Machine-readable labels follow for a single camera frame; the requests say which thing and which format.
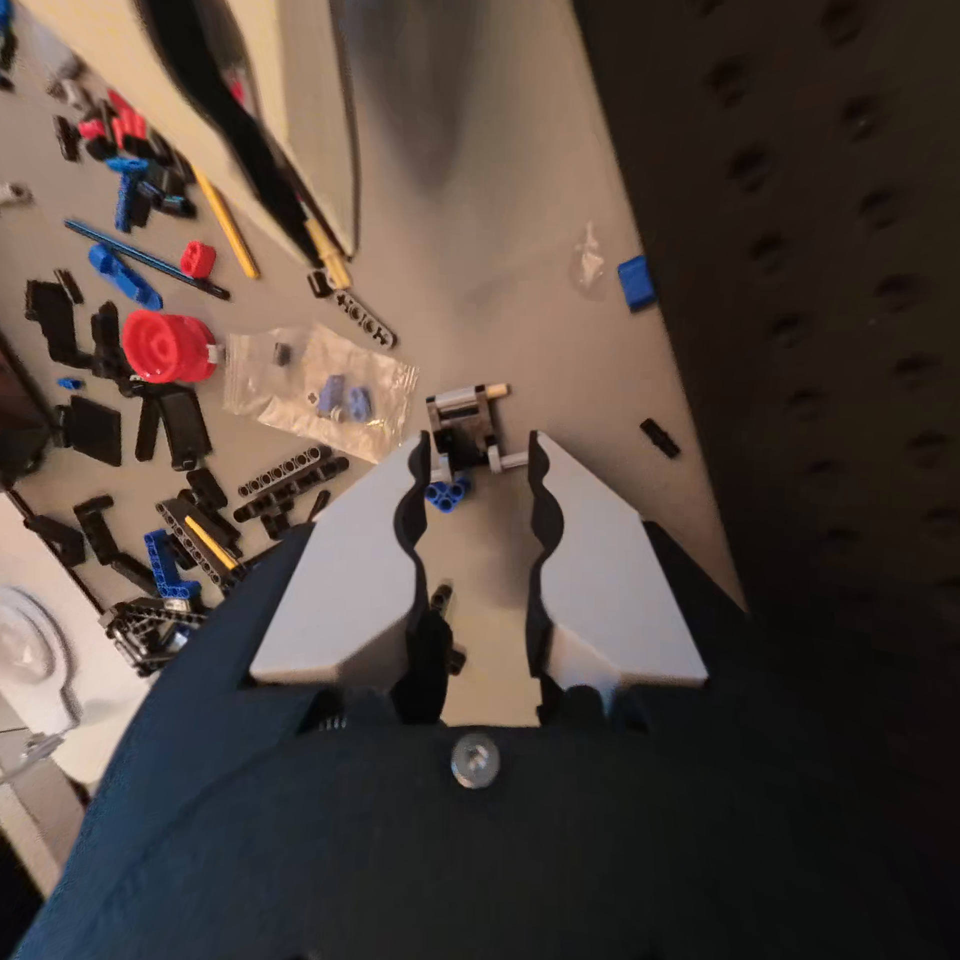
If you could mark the red short connector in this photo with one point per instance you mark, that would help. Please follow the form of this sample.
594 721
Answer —
198 257

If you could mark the blue short liftarm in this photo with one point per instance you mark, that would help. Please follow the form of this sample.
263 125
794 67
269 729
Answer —
448 495

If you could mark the black square panel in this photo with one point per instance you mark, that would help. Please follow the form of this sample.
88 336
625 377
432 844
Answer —
94 429

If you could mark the dark grey thin liftarm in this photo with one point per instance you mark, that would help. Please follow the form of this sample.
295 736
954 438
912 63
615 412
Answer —
364 319

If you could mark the dark grey long beam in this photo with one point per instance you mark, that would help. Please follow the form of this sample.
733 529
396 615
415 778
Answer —
285 466

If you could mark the yellow axle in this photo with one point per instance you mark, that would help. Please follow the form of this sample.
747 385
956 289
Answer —
225 221

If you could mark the black bracket piece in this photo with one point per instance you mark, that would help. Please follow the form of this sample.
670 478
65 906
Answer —
52 315

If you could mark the blue angled beam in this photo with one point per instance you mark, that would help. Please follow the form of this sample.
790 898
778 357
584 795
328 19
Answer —
166 566

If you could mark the pile of small connector pieces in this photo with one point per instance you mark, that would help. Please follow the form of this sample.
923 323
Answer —
120 150

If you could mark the dark grey pin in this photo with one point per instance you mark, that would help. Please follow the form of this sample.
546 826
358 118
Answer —
283 352

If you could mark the black and grey pin connector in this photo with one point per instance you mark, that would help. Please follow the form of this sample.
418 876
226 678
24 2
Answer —
15 193

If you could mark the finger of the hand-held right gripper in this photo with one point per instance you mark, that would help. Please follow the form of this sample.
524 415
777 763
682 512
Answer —
120 37
307 75

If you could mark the yellow axle rod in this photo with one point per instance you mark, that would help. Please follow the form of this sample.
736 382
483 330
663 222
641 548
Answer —
211 544

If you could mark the white booklet stand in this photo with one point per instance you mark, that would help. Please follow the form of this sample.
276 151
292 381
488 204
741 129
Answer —
45 637

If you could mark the clear plastic scrap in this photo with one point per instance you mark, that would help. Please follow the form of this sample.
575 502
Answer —
589 259

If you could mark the red wheel rim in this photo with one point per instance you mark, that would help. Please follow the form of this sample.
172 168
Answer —
165 349

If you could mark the blue wedge panel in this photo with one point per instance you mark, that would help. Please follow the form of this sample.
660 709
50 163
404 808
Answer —
124 277

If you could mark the black short beam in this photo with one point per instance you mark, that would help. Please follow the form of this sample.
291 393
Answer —
206 487
277 523

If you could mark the black long pin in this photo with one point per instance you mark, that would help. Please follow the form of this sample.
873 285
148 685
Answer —
660 437

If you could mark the blue and grey pin piece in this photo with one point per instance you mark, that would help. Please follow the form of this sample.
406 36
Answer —
330 394

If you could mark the black and grey brick assembly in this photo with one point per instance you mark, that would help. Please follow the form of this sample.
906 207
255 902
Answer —
465 431

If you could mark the tan pin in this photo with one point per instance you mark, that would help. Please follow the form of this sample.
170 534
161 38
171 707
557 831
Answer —
330 255
499 390

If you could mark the black long beam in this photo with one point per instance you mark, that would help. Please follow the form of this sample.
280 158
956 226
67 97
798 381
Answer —
292 487

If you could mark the black glossy curved panel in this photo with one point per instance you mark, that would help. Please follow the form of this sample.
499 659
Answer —
184 427

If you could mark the blue small brick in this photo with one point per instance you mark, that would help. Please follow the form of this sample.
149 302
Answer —
637 283

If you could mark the black angled beam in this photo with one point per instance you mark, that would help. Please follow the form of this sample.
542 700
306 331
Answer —
97 525

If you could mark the blue oval connector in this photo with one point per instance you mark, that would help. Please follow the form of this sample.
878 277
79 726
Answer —
360 401

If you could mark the black angled liftarm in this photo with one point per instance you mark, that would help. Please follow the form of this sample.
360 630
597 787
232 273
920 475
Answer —
442 596

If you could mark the black flat liftarm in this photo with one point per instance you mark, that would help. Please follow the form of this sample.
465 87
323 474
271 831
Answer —
148 427

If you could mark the clear zip bag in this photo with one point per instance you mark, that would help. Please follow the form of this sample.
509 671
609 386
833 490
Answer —
375 435

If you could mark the black connector block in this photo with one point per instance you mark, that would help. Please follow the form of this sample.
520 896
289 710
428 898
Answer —
109 341

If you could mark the black long axle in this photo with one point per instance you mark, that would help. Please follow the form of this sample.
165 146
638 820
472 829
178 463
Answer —
142 259

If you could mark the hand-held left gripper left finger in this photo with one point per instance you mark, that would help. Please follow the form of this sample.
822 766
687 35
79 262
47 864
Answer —
337 600

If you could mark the black short axle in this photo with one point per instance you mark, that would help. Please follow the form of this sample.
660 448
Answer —
319 506

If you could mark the grey axle connector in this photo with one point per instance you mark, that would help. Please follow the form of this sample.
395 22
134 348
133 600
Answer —
215 352

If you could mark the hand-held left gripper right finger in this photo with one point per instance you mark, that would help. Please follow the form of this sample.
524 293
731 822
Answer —
615 600

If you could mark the grey desk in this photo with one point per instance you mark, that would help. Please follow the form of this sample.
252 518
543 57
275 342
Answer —
510 262

